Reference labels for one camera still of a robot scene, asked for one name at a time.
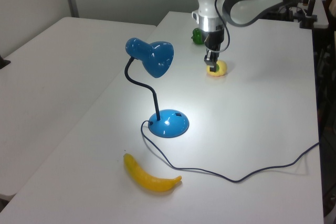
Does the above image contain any black clamp on table edge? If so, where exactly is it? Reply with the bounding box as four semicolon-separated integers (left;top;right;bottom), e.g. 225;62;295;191
0;55;12;70

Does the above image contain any white adjacent table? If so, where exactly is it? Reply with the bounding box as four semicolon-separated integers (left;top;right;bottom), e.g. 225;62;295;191
0;16;158;200

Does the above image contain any green toy bell pepper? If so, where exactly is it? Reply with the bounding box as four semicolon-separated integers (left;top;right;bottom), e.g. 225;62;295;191
191;27;207;46

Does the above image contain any black equipment on background desk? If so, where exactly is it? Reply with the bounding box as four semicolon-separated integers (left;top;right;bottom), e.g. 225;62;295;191
258;5;295;22

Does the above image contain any yellow toy banana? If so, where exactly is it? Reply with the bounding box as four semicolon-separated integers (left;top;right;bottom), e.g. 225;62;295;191
123;153;183;193

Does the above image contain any black pole with clamp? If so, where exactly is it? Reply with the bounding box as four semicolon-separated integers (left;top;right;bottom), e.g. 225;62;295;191
299;0;323;29

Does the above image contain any yellow toy peach with leaf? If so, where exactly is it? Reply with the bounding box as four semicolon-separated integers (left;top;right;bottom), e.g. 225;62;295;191
206;60;228;78

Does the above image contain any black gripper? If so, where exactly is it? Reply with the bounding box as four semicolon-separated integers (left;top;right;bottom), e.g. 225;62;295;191
204;29;225;72

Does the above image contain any blue desk lamp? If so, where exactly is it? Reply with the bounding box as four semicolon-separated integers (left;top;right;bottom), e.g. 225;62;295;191
124;37;190;138

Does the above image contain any dark lamp power cable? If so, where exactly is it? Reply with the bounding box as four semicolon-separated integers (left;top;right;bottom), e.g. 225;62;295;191
141;120;320;184

